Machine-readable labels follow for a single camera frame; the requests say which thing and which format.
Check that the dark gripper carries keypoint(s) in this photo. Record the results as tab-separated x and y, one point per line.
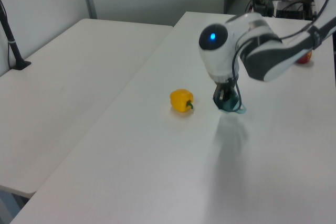
223	86

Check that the teal hexagonal mug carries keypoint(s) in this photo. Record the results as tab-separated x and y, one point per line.
233	106

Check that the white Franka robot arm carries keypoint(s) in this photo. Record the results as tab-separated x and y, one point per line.
218	58

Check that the yellow bell pepper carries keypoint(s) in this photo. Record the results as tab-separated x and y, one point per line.
179	100

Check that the red apple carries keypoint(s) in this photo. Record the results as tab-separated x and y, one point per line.
304	58

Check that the black electronics box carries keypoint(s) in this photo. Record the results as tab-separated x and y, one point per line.
262	6

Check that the black camera stand pole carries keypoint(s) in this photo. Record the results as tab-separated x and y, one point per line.
13	49

